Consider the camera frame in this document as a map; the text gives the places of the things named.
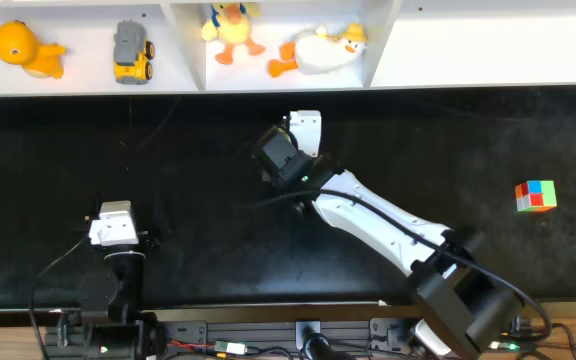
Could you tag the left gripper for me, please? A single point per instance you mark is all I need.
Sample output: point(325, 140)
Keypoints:
point(148, 238)

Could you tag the grey and yellow toy truck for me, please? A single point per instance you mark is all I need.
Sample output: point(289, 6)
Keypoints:
point(130, 55)

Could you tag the orange rubber toy animal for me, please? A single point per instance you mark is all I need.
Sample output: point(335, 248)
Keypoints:
point(15, 45)

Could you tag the many-coloured puzzle cube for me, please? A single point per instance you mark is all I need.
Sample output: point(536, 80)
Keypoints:
point(535, 197)

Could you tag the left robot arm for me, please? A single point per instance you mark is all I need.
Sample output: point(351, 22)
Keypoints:
point(128, 280)

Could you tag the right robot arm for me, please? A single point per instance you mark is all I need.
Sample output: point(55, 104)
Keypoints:
point(383, 225)

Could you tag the yellow plush duck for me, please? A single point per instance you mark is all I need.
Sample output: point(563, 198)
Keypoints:
point(233, 30)

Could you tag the white plush duck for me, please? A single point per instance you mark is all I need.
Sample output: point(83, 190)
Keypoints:
point(323, 52)

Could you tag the white shelf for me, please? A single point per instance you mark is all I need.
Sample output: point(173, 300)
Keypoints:
point(468, 55)

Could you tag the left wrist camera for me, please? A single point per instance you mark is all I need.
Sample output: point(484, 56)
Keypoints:
point(113, 225)

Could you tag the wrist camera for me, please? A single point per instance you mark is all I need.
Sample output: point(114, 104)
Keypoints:
point(305, 132)
point(113, 225)

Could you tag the mounting rail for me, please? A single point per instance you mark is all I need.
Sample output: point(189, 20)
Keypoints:
point(268, 332)

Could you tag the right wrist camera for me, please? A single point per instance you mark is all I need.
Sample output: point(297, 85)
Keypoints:
point(305, 132)

